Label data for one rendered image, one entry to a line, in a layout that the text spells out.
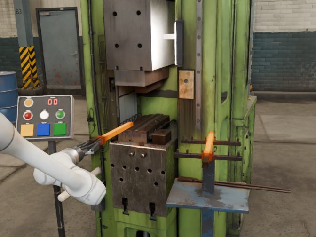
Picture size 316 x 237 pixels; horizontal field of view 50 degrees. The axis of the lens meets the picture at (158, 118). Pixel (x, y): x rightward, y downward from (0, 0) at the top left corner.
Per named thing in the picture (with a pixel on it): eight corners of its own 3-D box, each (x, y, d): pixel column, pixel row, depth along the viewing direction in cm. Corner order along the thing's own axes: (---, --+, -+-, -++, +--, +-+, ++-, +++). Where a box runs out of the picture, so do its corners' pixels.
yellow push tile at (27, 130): (32, 136, 206) (33, 123, 208) (20, 136, 206) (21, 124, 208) (33, 136, 208) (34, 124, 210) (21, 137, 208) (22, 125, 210)
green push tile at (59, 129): (65, 134, 207) (65, 122, 209) (53, 135, 207) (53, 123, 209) (66, 135, 209) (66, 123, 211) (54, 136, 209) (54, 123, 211)
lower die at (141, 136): (146, 143, 207) (146, 130, 205) (117, 140, 214) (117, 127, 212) (169, 125, 245) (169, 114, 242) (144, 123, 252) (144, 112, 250)
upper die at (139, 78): (145, 86, 198) (144, 70, 195) (114, 85, 205) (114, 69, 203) (169, 76, 236) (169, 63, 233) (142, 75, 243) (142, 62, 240)
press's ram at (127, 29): (166, 71, 191) (165, -4, 180) (106, 69, 204) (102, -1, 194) (187, 63, 228) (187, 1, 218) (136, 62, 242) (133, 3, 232)
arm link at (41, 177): (51, 165, 146) (75, 180, 143) (25, 180, 132) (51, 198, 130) (57, 145, 142) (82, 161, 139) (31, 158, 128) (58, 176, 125)
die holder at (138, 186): (166, 217, 208) (165, 149, 196) (112, 207, 222) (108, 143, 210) (191, 180, 258) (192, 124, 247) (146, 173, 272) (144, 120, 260)
